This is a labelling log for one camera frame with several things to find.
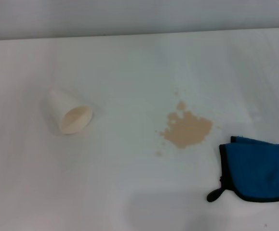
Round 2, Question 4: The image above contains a white paper cup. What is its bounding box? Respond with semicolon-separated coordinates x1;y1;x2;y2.
46;89;93;135

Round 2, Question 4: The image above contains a blue rag with black trim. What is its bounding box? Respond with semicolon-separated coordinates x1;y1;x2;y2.
206;136;279;203

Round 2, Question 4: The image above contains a brown water stain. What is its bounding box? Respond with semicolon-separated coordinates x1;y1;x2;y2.
155;88;223;157

